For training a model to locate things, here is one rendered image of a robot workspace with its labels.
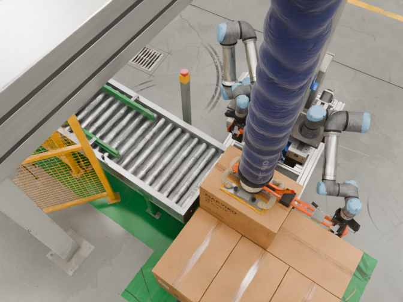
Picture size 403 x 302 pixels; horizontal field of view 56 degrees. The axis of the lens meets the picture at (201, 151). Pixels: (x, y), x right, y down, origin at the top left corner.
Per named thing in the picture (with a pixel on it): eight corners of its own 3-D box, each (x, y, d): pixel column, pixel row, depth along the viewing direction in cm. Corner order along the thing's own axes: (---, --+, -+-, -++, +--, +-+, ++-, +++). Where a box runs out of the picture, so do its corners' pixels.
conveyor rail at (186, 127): (39, 50, 394) (32, 36, 378) (43, 47, 396) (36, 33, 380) (225, 163, 329) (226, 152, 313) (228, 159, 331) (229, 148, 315)
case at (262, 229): (199, 206, 294) (199, 186, 260) (226, 168, 311) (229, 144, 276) (267, 250, 278) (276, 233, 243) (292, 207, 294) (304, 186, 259)
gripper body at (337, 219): (334, 211, 228) (340, 204, 218) (348, 219, 226) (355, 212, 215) (329, 222, 225) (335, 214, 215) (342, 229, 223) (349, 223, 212)
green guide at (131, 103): (27, 45, 378) (24, 38, 370) (35, 38, 382) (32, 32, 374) (153, 121, 333) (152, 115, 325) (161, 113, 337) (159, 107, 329)
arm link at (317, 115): (303, 114, 266) (308, 102, 254) (322, 115, 265) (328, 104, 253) (303, 128, 260) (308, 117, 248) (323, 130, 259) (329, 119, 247)
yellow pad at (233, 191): (219, 189, 258) (219, 186, 254) (226, 178, 262) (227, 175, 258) (262, 216, 249) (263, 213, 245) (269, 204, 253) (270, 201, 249)
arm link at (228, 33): (243, 100, 267) (241, 23, 235) (222, 104, 266) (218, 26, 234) (238, 93, 277) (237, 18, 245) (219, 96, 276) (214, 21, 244)
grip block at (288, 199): (277, 202, 243) (278, 198, 238) (284, 190, 247) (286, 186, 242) (288, 208, 241) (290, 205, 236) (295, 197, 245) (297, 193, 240)
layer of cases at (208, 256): (156, 281, 306) (151, 271, 271) (224, 188, 346) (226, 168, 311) (288, 380, 272) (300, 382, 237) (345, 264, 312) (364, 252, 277)
